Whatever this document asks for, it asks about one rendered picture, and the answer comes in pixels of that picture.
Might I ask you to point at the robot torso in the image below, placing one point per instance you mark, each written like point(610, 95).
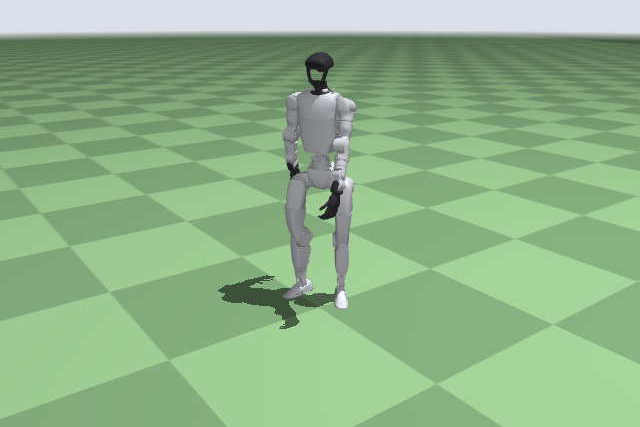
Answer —
point(318, 126)

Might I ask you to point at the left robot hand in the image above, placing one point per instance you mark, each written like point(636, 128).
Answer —
point(333, 203)

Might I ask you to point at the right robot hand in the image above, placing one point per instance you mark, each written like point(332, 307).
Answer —
point(293, 170)

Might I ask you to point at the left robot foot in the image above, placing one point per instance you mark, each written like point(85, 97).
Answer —
point(340, 301)

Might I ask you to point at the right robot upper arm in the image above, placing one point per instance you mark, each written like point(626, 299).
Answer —
point(291, 133)

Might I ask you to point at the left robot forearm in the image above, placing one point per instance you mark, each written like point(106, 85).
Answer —
point(340, 166)

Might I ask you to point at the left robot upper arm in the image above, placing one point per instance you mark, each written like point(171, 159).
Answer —
point(347, 110)

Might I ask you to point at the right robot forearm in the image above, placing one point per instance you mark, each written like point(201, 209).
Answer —
point(291, 152)

